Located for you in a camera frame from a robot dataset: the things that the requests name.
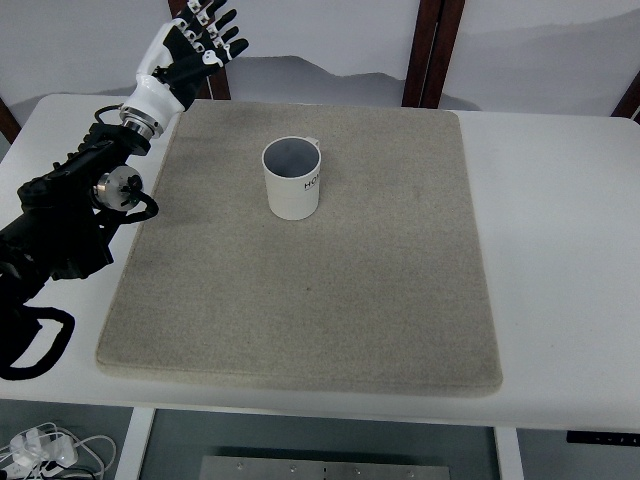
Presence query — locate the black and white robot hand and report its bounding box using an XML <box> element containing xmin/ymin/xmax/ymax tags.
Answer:
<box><xmin>120</xmin><ymin>1</ymin><xmax>249</xmax><ymax>139</ymax></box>

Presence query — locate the white ribbed cup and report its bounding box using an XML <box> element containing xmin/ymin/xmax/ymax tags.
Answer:
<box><xmin>262</xmin><ymin>136</ymin><xmax>322</xmax><ymax>221</ymax></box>

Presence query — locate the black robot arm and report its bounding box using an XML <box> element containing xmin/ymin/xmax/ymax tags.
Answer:
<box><xmin>1</xmin><ymin>105</ymin><xmax>163</xmax><ymax>381</ymax></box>

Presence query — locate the beige felt mat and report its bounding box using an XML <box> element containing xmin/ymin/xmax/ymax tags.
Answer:
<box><xmin>96</xmin><ymin>100</ymin><xmax>502</xmax><ymax>396</ymax></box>

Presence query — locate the black table control panel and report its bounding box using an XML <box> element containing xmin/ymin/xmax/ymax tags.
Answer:
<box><xmin>566</xmin><ymin>430</ymin><xmax>640</xmax><ymax>447</ymax></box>

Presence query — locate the dark wooden screen post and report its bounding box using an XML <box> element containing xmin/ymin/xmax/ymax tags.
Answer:
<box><xmin>168</xmin><ymin>0</ymin><xmax>231</xmax><ymax>100</ymax></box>
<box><xmin>401</xmin><ymin>0</ymin><xmax>465</xmax><ymax>109</ymax></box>
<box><xmin>0</xmin><ymin>99</ymin><xmax>21</xmax><ymax>144</ymax></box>
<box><xmin>611</xmin><ymin>72</ymin><xmax>640</xmax><ymax>123</ymax></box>

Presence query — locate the metal base plate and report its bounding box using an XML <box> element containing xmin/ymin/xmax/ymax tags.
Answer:
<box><xmin>199</xmin><ymin>456</ymin><xmax>451</xmax><ymax>480</ymax></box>

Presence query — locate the white power adapter with cables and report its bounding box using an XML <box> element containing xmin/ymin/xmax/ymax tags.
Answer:
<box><xmin>1</xmin><ymin>422</ymin><xmax>118</xmax><ymax>479</ymax></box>

